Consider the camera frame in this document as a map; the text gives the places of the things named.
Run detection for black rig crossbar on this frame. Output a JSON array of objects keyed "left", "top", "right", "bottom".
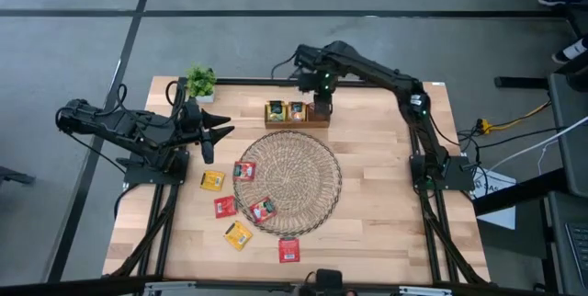
[{"left": 0, "top": 276, "right": 588, "bottom": 296}]

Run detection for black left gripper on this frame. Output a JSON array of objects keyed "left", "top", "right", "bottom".
[{"left": 181, "top": 97, "right": 236, "bottom": 148}]

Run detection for black desk support bar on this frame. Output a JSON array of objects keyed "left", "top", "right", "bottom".
[{"left": 471, "top": 166, "right": 569, "bottom": 217}]

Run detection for yellow power cord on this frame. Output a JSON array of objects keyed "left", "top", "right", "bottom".
[{"left": 480, "top": 99, "right": 552, "bottom": 135}]

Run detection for office chair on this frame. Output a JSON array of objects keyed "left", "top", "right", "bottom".
[{"left": 563, "top": 50, "right": 588, "bottom": 93}]

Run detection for dark metal floor foot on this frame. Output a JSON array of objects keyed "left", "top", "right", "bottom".
[{"left": 0, "top": 165, "right": 37, "bottom": 187}]

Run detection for round woven straw placemat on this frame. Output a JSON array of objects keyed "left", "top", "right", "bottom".
[{"left": 232, "top": 130, "right": 344, "bottom": 237}]

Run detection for black power cable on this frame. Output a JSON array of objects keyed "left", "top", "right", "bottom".
[
  {"left": 63, "top": 130, "right": 139, "bottom": 222},
  {"left": 458, "top": 125, "right": 560, "bottom": 150}
]

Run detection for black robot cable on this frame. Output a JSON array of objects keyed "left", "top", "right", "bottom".
[
  {"left": 270, "top": 51, "right": 300, "bottom": 81},
  {"left": 98, "top": 79, "right": 187, "bottom": 125}
]

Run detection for tan gold tea packet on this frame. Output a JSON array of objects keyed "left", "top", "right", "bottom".
[{"left": 199, "top": 170, "right": 226, "bottom": 192}]

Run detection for brown wooden box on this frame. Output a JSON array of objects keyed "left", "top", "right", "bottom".
[{"left": 265, "top": 100, "right": 331, "bottom": 131}]

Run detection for white paper sign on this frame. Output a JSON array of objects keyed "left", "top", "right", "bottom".
[{"left": 472, "top": 166, "right": 519, "bottom": 231}]

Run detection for small black device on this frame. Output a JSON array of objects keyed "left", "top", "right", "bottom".
[{"left": 305, "top": 268, "right": 344, "bottom": 296}]

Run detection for white cable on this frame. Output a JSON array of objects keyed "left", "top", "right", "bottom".
[{"left": 486, "top": 115, "right": 588, "bottom": 174}]

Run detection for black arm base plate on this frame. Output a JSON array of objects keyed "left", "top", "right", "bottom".
[
  {"left": 410, "top": 154, "right": 475, "bottom": 191},
  {"left": 123, "top": 149, "right": 190, "bottom": 186}
]

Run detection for dark grey desk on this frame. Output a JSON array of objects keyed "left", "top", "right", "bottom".
[
  {"left": 543, "top": 190, "right": 588, "bottom": 296},
  {"left": 548, "top": 73, "right": 588, "bottom": 199}
]

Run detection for green potted plant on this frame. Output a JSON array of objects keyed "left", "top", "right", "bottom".
[{"left": 186, "top": 63, "right": 218, "bottom": 99}]

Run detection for long red tea packet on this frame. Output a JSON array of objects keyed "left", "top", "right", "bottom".
[{"left": 213, "top": 195, "right": 238, "bottom": 220}]

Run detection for black rig post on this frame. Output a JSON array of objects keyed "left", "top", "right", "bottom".
[{"left": 494, "top": 76, "right": 551, "bottom": 90}]

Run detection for black computer keyboard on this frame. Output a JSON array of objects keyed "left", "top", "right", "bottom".
[{"left": 564, "top": 221, "right": 588, "bottom": 286}]

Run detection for black cable bundle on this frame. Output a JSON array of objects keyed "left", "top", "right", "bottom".
[
  {"left": 111, "top": 184, "right": 181, "bottom": 279},
  {"left": 420, "top": 192, "right": 489, "bottom": 286}
]

